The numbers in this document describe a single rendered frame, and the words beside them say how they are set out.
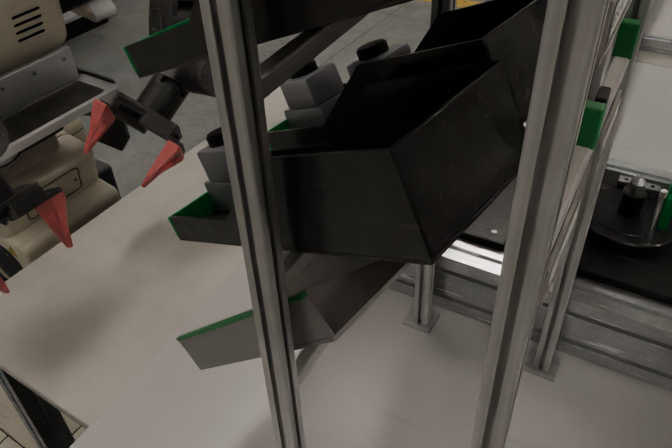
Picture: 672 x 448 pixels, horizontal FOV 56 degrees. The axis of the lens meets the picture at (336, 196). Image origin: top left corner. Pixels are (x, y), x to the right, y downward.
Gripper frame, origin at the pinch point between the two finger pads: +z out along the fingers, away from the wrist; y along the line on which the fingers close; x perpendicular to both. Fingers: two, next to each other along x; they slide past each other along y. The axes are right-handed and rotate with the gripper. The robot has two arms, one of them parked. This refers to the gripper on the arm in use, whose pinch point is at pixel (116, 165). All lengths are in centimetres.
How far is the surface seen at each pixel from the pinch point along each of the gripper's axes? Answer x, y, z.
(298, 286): -21.7, 30.8, 4.0
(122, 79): 237, -90, -66
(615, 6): -71, 34, -9
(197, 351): -24.0, 24.7, 15.3
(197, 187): 22.6, 8.0, -6.3
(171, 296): 5.1, 16.3, 12.4
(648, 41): 35, 78, -92
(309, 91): -35.6, 21.6, -11.7
